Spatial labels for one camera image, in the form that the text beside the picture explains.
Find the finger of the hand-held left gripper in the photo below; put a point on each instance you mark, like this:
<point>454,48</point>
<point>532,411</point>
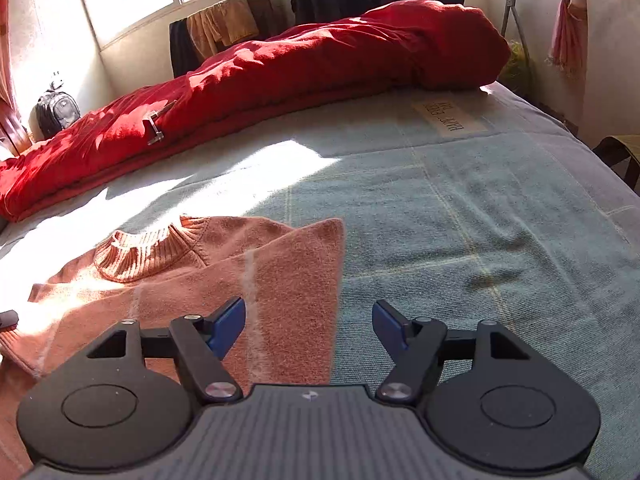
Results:
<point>9,320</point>

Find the grey metal clip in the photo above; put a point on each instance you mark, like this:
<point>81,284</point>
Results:
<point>155,127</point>

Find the pink knit sweater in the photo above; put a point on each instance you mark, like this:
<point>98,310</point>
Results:
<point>175,270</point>

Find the mustard yellow cloth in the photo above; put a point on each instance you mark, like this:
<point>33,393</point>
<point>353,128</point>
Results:
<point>225,25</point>

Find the grey backpack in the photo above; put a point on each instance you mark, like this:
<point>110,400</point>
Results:
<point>57,112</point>

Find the red quilt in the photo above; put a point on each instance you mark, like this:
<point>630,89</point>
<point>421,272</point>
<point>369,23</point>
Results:
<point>300,70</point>

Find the black draped cloth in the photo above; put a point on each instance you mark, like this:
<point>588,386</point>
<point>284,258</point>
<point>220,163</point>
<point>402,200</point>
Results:
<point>182,50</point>

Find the yellow plastic bag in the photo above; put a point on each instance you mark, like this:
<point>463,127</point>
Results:
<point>517,65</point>

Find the wooden headboard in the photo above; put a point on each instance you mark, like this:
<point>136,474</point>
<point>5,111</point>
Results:
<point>12,135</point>

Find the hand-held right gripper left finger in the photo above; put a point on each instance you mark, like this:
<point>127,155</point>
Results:
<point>227,327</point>

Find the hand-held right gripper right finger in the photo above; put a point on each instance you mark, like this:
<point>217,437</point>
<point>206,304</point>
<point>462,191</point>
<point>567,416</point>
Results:
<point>390,327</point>

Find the brown draped cloth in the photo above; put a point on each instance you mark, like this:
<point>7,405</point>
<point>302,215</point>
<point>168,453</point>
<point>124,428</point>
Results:
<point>267,12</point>

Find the orange striped curtain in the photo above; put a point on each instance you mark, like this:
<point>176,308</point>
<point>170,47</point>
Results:
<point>5,60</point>

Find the black framed stool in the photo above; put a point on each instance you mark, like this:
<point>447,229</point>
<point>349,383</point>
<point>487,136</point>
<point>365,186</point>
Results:
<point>617,157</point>

